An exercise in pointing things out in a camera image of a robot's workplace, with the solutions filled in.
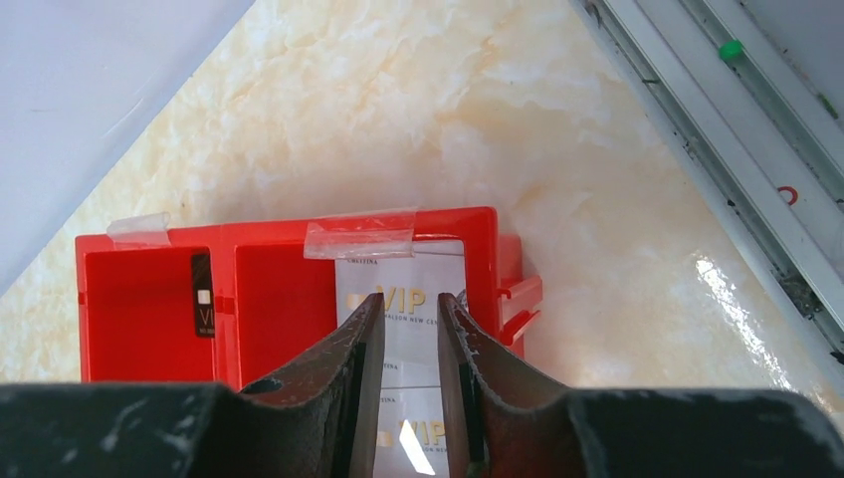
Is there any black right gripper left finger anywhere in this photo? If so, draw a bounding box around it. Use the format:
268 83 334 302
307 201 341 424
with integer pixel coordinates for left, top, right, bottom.
1 294 385 477

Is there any silver card in right bin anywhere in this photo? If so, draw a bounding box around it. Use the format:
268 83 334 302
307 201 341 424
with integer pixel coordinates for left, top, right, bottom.
334 240 467 375

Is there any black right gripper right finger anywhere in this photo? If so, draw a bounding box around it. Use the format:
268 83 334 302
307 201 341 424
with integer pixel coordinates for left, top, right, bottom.
438 293 843 477

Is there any red double bin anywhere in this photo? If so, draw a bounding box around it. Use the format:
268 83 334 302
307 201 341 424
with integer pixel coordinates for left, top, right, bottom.
76 206 542 388

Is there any silver card in bin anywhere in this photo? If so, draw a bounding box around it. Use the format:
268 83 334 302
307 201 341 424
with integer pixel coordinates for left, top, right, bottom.
334 240 467 375
190 252 215 338

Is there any silver card in left bin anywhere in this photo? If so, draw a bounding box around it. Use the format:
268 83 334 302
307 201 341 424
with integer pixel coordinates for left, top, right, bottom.
190 252 215 338

